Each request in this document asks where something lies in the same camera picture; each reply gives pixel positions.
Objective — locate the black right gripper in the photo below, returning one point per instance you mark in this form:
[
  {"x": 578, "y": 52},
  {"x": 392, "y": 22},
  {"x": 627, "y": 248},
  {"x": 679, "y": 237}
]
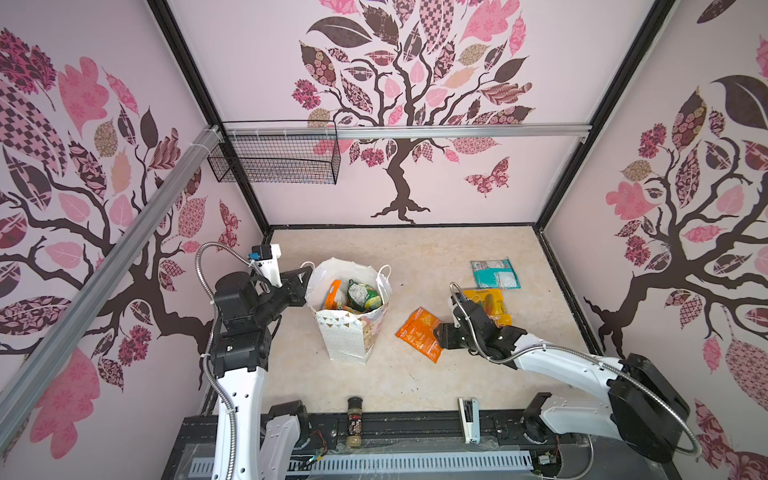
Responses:
[{"x": 445, "y": 335}]

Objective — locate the black wire basket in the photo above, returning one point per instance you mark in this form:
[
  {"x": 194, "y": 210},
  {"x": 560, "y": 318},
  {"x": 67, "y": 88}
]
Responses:
[{"x": 278, "y": 151}]

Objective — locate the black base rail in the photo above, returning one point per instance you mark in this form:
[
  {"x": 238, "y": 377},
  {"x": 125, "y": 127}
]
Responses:
[{"x": 569, "y": 456}]

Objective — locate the green Fox's bag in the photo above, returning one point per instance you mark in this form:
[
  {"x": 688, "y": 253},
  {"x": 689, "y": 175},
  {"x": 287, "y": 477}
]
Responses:
[{"x": 362, "y": 297}]

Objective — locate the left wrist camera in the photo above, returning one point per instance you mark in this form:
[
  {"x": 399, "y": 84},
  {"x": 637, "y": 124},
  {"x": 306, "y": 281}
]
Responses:
[{"x": 264, "y": 259}]

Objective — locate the orange snack packet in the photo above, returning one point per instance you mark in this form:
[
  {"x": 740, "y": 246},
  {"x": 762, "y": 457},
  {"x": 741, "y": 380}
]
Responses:
[{"x": 419, "y": 332}]

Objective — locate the white paper bag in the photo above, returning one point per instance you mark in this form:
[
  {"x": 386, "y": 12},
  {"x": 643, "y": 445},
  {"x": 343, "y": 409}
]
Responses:
[{"x": 349, "y": 335}]

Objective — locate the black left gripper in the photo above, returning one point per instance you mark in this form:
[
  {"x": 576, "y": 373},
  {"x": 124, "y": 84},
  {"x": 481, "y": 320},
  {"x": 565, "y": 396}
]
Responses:
[{"x": 296, "y": 287}]

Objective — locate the left aluminium rail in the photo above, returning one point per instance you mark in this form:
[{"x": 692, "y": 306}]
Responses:
[{"x": 35, "y": 375}]

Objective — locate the spice bottle black cap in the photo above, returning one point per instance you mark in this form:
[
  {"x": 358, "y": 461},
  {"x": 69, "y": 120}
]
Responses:
[{"x": 354, "y": 422}]

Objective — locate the aluminium rail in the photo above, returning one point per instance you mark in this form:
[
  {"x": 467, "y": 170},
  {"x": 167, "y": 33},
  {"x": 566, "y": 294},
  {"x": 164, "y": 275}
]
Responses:
[
  {"x": 581, "y": 131},
  {"x": 35, "y": 375}
]

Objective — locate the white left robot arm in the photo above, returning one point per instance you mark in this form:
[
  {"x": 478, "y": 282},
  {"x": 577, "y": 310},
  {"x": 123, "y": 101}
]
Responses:
[{"x": 248, "y": 315}]

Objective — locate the back aluminium rail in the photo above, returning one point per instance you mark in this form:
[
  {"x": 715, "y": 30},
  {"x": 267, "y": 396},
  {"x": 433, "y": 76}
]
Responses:
[{"x": 581, "y": 131}]

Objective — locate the white slotted cable duct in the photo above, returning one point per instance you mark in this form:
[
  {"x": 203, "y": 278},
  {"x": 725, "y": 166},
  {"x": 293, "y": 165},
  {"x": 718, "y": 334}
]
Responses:
[{"x": 404, "y": 463}]

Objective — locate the yellow orange mango snack bag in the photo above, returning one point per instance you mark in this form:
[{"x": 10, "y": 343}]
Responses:
[{"x": 492, "y": 302}]

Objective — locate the teal white snack packet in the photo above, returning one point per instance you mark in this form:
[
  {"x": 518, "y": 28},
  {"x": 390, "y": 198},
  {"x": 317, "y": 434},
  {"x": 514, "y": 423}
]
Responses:
[{"x": 495, "y": 274}]

